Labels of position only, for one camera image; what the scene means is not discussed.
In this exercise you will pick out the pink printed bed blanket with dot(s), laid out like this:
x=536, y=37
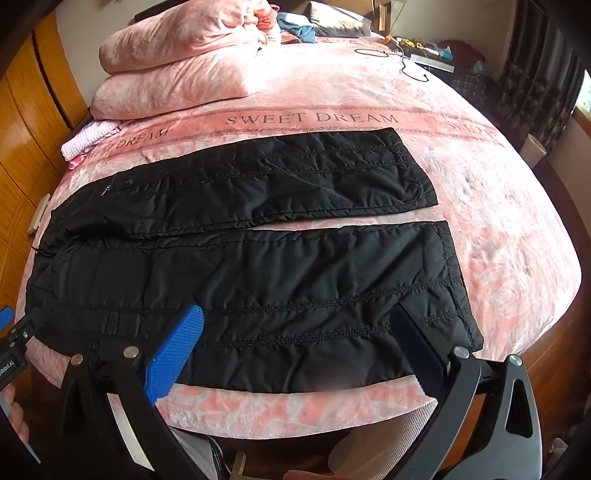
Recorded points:
x=508, y=221

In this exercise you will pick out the white plastic object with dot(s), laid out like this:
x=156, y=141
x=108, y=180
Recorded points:
x=39, y=213

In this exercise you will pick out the person's left hand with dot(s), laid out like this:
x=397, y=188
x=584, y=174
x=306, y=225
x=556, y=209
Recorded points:
x=21, y=422

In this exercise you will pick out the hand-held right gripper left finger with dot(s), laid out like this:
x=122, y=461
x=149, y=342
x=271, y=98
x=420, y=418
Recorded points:
x=178, y=353

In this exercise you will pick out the cluttered bedside table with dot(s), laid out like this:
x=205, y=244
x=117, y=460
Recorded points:
x=434, y=55

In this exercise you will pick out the pink knitted cloth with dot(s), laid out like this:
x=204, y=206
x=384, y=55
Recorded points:
x=87, y=138

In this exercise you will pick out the black quilted pants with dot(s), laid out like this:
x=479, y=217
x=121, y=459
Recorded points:
x=277, y=286

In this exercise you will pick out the pink folded quilt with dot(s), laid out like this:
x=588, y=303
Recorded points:
x=184, y=44

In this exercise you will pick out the plaid cloth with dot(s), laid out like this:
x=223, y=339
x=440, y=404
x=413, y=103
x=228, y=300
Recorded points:
x=475, y=85

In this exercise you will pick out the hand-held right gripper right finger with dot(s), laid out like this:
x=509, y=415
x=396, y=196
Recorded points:
x=422, y=355

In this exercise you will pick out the dark grey pillow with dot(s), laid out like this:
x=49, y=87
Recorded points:
x=337, y=18

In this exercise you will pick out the blue cloth pile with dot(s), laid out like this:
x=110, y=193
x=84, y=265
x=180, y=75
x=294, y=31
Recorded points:
x=300, y=25

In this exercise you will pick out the wooden wardrobe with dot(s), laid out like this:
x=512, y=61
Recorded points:
x=23, y=138

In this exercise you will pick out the pink pillow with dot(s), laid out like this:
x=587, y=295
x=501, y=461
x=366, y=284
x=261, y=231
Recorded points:
x=171, y=87

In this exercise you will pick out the white cup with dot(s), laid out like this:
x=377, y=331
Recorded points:
x=535, y=150

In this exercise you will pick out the patterned window curtain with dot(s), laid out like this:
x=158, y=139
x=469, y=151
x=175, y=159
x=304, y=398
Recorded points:
x=540, y=69

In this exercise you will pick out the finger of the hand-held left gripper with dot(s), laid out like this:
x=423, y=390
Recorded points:
x=5, y=318

